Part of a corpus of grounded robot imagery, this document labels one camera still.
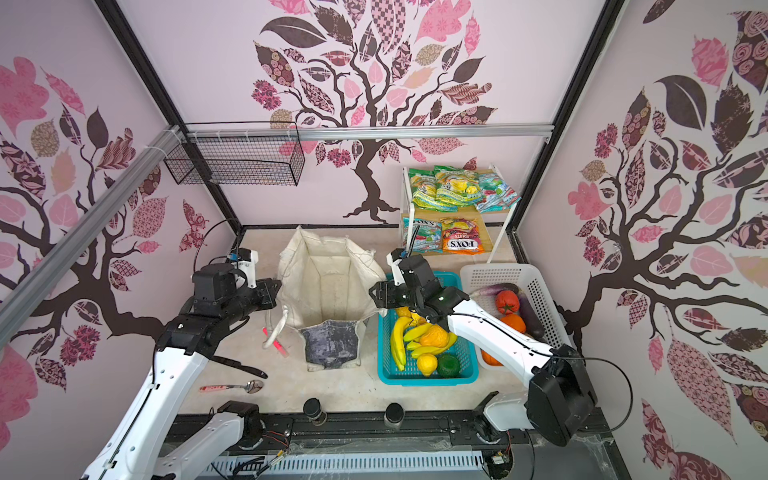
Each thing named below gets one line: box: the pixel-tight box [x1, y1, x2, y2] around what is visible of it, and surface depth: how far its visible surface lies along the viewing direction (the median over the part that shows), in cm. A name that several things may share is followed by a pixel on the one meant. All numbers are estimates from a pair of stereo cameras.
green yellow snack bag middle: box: [433, 165, 482, 206], surface depth 80 cm
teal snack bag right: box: [475, 173, 522, 214], surface depth 80 cm
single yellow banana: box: [391, 316, 407, 371], surface depth 85 cm
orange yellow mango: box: [420, 324, 449, 348], surface depth 83 cm
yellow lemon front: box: [417, 353, 438, 377], surface depth 81 cm
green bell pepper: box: [437, 353, 460, 378], surface depth 81 cm
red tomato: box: [496, 290, 520, 315], surface depth 92 cm
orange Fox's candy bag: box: [440, 218, 484, 255], surface depth 94 cm
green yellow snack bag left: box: [408, 168, 458, 212], surface depth 81 cm
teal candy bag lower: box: [402, 217, 443, 253], surface depth 94 cm
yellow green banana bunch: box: [403, 324, 458, 359], surface depth 86 cm
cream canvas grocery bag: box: [263, 226, 387, 371], surface depth 83 cm
